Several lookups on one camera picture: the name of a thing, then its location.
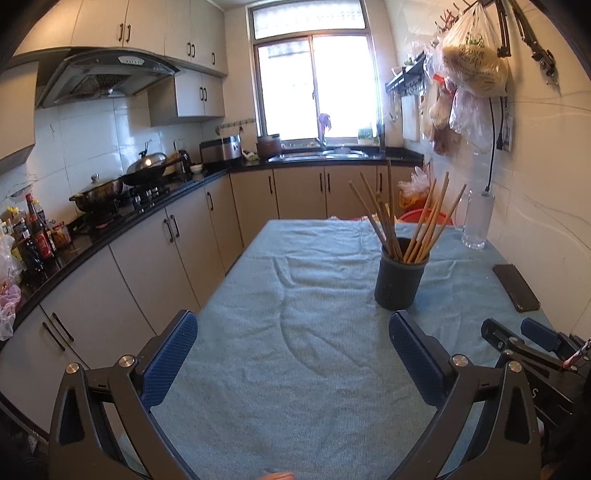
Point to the grey-blue table cloth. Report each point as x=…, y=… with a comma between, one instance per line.
x=300, y=300

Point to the black kitchen countertop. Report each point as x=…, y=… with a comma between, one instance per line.
x=92, y=240

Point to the brown clay pot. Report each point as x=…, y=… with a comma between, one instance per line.
x=268, y=147

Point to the dark countertop utensil holder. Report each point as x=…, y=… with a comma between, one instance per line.
x=381, y=138

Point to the steel kettle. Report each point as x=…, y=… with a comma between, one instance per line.
x=184, y=161

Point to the black gas stove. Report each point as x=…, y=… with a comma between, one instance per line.
x=134, y=198

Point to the clear glass mug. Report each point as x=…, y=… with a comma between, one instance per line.
x=478, y=221

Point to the steel pot with lid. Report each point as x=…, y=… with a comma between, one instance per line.
x=98, y=194

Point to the purple rag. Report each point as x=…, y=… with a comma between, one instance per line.
x=325, y=122

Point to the dark grey perforated utensil holder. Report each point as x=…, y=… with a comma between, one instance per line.
x=399, y=281

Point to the steel wok lid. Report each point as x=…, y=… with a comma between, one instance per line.
x=147, y=161

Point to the red label sauce bottle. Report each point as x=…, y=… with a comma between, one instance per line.
x=39, y=230

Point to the bunch of wooden chopsticks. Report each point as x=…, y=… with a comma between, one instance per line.
x=418, y=247

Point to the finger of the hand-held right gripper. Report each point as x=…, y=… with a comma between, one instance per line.
x=540, y=333
x=501, y=334

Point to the large printed plastic bag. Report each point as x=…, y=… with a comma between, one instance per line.
x=475, y=60

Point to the dark smartphone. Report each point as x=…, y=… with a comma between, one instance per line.
x=516, y=288

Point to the pink plastic bag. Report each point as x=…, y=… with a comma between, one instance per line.
x=7, y=309

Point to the black curved hook rail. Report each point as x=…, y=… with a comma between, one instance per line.
x=455, y=14

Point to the person's left hand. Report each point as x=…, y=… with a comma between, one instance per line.
x=277, y=476

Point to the steel sink faucet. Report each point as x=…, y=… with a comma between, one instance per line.
x=322, y=144

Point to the white cutting board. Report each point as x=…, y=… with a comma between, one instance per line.
x=411, y=117

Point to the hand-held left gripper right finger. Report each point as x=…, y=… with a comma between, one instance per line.
x=418, y=355

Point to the steel kitchen sink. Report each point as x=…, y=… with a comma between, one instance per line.
x=318, y=156

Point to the beige wall cabinets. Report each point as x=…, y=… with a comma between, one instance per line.
x=152, y=27

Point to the black wall shelf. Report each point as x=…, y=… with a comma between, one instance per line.
x=406, y=76

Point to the glass spice jar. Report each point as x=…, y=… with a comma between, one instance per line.
x=61, y=235

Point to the black wok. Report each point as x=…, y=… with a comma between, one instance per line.
x=143, y=176

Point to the hanging steel ladle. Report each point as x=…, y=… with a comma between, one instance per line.
x=393, y=113

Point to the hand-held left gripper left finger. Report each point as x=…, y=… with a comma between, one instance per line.
x=171, y=355

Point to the steel range hood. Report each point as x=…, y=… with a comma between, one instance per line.
x=101, y=76

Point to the steel wall hook strip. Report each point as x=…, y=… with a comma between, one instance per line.
x=235, y=123

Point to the kitchen window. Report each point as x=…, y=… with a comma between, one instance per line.
x=318, y=74

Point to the red plastic basket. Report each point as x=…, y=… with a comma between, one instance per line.
x=415, y=216

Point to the bag of dried food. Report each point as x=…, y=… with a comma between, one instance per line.
x=438, y=120

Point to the silver black rice cooker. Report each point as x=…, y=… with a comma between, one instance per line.
x=220, y=150

